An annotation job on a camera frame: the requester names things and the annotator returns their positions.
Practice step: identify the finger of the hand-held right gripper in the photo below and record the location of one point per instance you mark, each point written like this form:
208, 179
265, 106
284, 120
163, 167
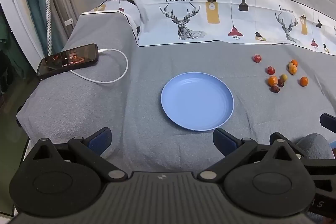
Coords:
328, 122
316, 164

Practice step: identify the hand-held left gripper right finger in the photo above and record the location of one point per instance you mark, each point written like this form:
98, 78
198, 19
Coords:
223, 141

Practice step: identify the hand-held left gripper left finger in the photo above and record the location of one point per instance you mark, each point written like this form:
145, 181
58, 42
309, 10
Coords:
99, 139

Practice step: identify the small orange tangerine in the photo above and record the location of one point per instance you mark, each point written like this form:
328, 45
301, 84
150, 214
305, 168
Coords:
304, 81
295, 63
272, 80

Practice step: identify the blue plastic plate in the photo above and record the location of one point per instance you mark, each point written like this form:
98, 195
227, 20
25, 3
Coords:
197, 102

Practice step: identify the pale orange tangerine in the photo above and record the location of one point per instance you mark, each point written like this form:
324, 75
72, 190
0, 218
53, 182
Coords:
293, 70

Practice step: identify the large wrinkled red date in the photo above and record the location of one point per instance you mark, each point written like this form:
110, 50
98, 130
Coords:
275, 89

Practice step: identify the small dark red date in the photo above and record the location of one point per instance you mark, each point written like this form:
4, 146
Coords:
281, 83

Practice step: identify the black smartphone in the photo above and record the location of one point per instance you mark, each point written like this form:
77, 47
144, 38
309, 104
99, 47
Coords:
67, 60

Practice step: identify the grey deer print bedsheet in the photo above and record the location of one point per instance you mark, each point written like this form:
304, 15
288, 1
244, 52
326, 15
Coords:
147, 61

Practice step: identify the white plastic clip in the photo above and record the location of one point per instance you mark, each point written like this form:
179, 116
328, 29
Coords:
68, 22

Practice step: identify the dark green garment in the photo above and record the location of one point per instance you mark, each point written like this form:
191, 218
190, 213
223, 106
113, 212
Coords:
4, 37

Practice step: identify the white wardrobe frame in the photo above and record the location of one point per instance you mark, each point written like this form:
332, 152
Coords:
13, 6

